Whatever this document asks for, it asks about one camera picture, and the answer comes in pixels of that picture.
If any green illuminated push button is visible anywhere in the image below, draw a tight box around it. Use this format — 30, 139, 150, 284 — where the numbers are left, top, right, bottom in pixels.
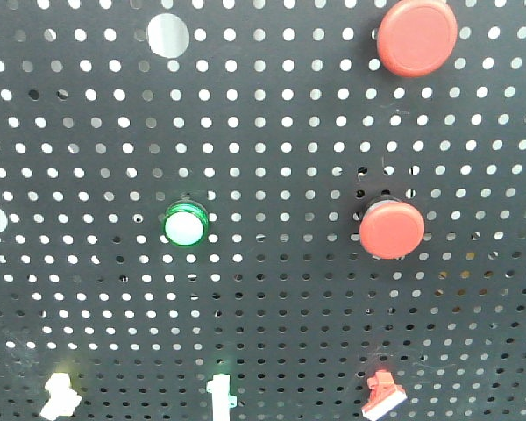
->
161, 200, 210, 246

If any black perforated pegboard panel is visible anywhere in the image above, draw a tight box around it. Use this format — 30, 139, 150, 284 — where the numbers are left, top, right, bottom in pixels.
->
0, 1, 526, 420

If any lower red mushroom button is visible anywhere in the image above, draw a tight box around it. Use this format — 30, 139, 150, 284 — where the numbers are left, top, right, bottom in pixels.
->
359, 196, 425, 260

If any red mushroom button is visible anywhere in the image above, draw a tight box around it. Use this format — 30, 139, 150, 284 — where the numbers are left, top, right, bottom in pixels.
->
359, 196, 425, 260
377, 0, 458, 78

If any upper red mushroom button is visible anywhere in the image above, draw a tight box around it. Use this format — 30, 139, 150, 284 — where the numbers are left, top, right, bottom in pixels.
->
377, 0, 458, 78

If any green-white lit toggle switch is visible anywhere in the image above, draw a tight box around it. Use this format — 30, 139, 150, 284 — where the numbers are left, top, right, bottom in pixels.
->
206, 374, 238, 421

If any red lit toggle switch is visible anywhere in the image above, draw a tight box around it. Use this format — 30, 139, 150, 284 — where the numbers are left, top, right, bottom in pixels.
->
361, 369, 408, 421

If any yellow lit toggle switch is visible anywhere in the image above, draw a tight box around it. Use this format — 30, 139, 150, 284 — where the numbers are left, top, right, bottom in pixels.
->
39, 372, 82, 421

